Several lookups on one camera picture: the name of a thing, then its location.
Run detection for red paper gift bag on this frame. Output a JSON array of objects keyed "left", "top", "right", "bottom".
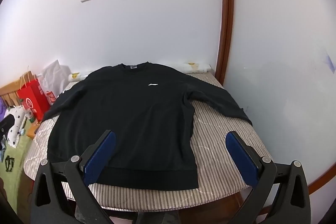
[{"left": 17, "top": 65, "right": 56, "bottom": 122}]

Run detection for black sweatshirt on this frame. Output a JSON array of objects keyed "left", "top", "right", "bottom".
[{"left": 42, "top": 62, "right": 253, "bottom": 191}]

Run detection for black glasses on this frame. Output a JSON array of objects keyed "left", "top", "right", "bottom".
[{"left": 5, "top": 156, "right": 15, "bottom": 172}]

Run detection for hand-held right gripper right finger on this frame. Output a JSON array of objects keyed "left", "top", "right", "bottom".
[{"left": 226, "top": 131, "right": 312, "bottom": 224}]

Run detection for striped mattress pad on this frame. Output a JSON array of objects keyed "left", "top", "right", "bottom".
[{"left": 23, "top": 70, "right": 271, "bottom": 209}]

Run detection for wooden headboard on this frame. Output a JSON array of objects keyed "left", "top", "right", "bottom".
[{"left": 0, "top": 71, "right": 36, "bottom": 109}]

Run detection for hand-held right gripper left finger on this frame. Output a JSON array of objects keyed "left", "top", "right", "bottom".
[{"left": 31, "top": 130, "right": 116, "bottom": 224}]

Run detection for wooden door frame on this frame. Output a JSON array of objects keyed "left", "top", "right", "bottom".
[{"left": 214, "top": 0, "right": 336, "bottom": 194}]

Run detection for purple cloth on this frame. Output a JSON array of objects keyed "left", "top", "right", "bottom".
[{"left": 0, "top": 98, "right": 6, "bottom": 125}]

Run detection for white plastic bag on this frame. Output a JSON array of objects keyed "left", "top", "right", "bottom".
[{"left": 41, "top": 59, "right": 71, "bottom": 98}]

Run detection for white black spotted plush toy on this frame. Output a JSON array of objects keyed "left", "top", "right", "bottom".
[{"left": 6, "top": 105, "right": 30, "bottom": 149}]

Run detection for green bedsheet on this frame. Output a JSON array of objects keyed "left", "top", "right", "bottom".
[{"left": 0, "top": 119, "right": 40, "bottom": 214}]

